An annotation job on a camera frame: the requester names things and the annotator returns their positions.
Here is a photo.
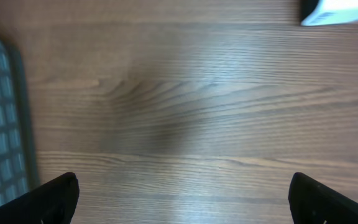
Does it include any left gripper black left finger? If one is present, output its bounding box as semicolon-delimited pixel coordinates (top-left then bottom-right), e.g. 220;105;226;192
0;172;80;224

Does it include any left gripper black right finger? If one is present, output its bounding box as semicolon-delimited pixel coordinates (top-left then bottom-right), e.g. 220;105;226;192
288;172;358;224

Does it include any grey plastic mesh basket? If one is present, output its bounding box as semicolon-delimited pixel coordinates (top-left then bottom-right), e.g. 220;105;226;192
0;39;40;206

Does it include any white barcode scanner stand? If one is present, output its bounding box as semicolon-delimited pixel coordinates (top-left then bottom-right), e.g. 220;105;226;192
300;0;358;26

